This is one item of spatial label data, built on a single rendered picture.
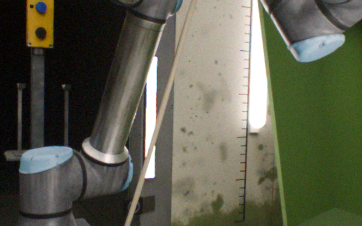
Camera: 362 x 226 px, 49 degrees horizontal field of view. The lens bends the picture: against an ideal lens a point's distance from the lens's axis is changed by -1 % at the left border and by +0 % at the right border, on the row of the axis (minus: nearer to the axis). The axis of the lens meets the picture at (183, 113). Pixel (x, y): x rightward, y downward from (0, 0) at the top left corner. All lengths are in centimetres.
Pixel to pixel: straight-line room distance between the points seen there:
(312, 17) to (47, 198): 85
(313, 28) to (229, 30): 159
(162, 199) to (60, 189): 102
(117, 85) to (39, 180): 35
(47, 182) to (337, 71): 136
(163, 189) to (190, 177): 17
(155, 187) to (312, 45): 153
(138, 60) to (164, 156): 107
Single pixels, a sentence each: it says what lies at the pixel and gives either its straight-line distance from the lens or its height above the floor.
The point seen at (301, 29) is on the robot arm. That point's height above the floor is 121.
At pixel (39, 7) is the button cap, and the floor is 148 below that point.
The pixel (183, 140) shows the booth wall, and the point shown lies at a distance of 215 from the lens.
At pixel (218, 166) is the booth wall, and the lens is 229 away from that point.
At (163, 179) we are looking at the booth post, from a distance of 214.
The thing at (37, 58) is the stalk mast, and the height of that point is 124.
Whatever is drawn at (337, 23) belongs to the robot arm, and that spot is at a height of 122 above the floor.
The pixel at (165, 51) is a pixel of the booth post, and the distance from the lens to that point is 209.
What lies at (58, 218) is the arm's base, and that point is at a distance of 124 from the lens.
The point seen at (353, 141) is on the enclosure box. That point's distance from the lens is 201.
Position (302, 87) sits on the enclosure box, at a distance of 194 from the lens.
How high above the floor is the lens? 109
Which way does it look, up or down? 3 degrees down
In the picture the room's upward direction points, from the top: 2 degrees clockwise
